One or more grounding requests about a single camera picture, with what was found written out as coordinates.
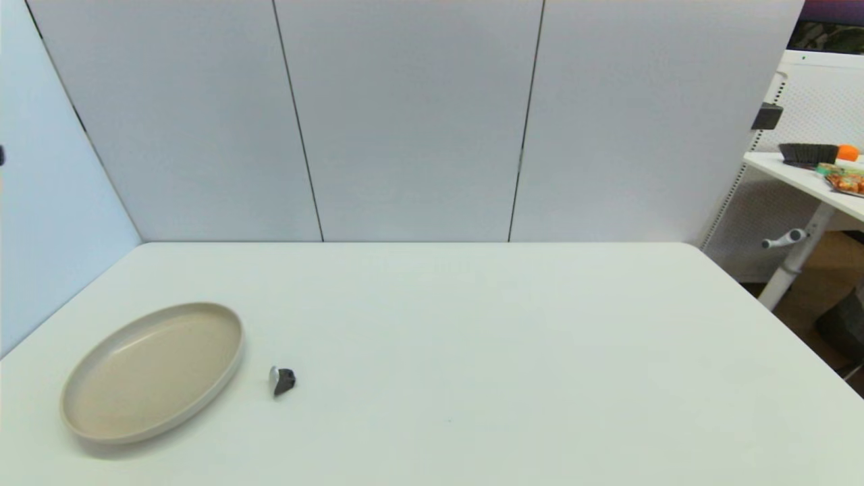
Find black box on pegboard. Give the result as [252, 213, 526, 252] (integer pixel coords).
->
[750, 103, 783, 132]

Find dark monitor screen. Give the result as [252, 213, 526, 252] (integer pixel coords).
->
[786, 0, 864, 56]

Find brown cardboard box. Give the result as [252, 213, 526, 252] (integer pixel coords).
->
[773, 232, 864, 338]

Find white pegboard panel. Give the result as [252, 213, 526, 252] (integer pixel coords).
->
[699, 51, 864, 284]

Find white desk leg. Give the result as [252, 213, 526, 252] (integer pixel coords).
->
[757, 202, 834, 311]

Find white side desk top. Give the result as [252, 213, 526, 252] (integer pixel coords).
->
[742, 152, 864, 223]

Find beige oval plate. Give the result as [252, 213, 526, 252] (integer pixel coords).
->
[61, 302, 245, 445]

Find orange snack packet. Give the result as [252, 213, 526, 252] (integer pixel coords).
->
[825, 172, 864, 198]

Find white desk crank handle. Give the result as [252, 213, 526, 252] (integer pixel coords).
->
[761, 229, 809, 250]

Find silver coffee capsule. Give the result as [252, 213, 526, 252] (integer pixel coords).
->
[269, 366, 296, 398]

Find black basket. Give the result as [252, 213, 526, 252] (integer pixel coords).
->
[777, 143, 839, 169]

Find dark grey bin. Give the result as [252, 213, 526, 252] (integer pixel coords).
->
[815, 287, 864, 369]

